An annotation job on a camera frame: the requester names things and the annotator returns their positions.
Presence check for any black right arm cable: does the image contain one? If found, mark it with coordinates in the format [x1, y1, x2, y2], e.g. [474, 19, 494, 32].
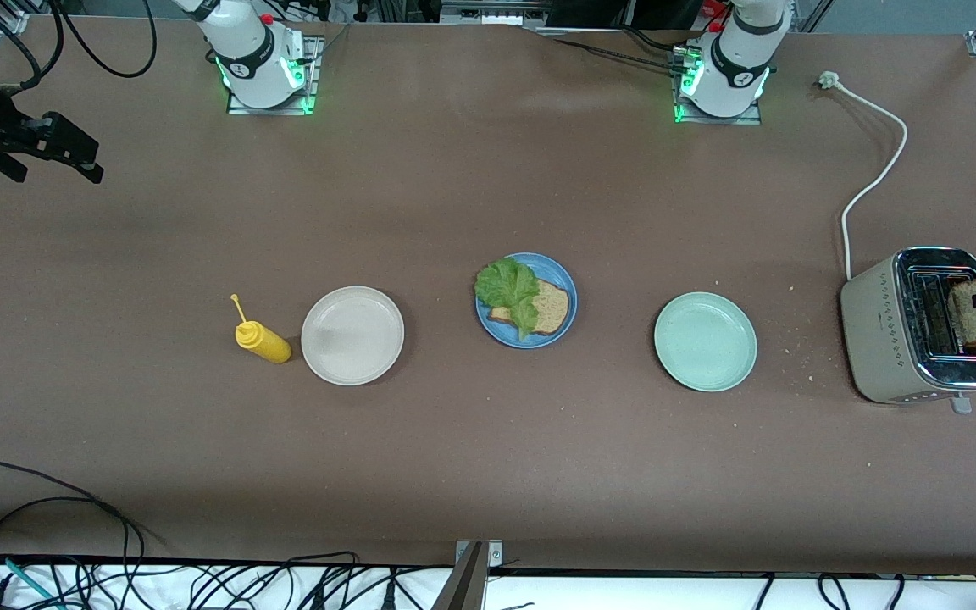
[0, 0, 65, 92]
[47, 0, 158, 80]

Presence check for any beige plate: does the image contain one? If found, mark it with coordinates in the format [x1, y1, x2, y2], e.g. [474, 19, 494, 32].
[300, 286, 406, 387]

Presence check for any blue plate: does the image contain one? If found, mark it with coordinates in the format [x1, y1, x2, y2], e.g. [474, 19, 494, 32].
[475, 252, 579, 350]

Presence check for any yellow mustard squeeze bottle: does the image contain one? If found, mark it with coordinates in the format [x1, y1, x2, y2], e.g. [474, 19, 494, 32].
[230, 293, 292, 365]

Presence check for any black base cable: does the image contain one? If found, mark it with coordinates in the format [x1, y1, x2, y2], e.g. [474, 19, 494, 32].
[539, 25, 694, 74]

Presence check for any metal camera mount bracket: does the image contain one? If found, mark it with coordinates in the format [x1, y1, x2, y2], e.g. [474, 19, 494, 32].
[433, 540, 506, 610]

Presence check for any teal cable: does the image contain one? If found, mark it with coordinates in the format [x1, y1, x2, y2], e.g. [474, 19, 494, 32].
[0, 551, 61, 610]

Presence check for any beige and chrome toaster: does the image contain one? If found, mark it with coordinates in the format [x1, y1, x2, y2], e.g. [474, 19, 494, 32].
[840, 246, 976, 416]

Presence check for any white board strip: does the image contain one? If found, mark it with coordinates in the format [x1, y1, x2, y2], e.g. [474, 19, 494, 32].
[0, 559, 976, 610]

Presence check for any green lettuce leaf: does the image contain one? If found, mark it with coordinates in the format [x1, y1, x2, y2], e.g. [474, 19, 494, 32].
[474, 258, 541, 341]

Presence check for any white toaster power cord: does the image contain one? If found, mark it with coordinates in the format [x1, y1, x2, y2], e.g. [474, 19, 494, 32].
[818, 71, 909, 280]

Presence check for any pale green plate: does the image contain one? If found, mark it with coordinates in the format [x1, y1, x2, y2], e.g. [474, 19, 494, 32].
[653, 291, 758, 393]

